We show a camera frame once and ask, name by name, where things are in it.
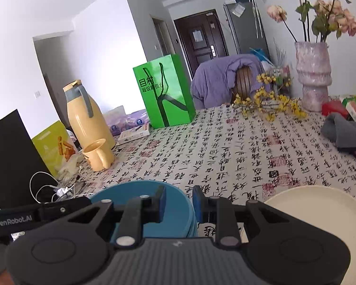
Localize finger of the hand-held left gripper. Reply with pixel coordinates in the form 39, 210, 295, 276
38, 197, 93, 227

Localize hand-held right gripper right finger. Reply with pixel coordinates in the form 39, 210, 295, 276
192, 185, 289, 249

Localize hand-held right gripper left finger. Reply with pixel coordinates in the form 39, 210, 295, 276
67, 185, 167, 248

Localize cream plate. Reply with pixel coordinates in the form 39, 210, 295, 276
264, 185, 356, 285

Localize clear plastic bag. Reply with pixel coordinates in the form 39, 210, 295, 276
57, 154, 84, 182

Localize black paper bag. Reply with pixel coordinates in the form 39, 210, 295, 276
0, 109, 53, 211

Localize yellow mug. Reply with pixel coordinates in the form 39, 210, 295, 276
82, 138, 115, 172

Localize yellow snack box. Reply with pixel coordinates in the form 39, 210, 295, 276
31, 120, 78, 179

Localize white flat box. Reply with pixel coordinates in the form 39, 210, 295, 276
118, 123, 151, 146

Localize yellow thermos jug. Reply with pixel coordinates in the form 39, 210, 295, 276
62, 80, 116, 152

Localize green paper bag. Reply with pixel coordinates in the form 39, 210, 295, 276
132, 54, 197, 130

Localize purple jacket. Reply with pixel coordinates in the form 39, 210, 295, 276
190, 54, 266, 110

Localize wooden chair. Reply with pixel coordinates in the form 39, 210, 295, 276
231, 65, 260, 105

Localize yellow blossom branch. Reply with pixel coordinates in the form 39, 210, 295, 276
234, 72, 308, 122

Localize dark entrance door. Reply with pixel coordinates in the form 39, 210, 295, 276
173, 10, 230, 79

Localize blue plastic bag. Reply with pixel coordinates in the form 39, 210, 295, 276
249, 47, 269, 63

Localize grey cloth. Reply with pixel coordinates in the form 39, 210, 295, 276
320, 112, 356, 152

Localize side room door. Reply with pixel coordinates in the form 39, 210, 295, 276
152, 17, 170, 57

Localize pale dried grass stems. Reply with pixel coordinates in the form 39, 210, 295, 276
272, 37, 287, 66

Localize pink textured vase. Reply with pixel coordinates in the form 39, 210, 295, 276
294, 41, 333, 113

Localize grey refrigerator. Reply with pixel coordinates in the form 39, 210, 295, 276
223, 0, 270, 59

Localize clear umbrella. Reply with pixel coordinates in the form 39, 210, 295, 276
249, 0, 263, 39

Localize dried pink roses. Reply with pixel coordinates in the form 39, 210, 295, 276
266, 0, 356, 44

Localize white cable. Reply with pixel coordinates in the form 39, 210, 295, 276
29, 171, 93, 205

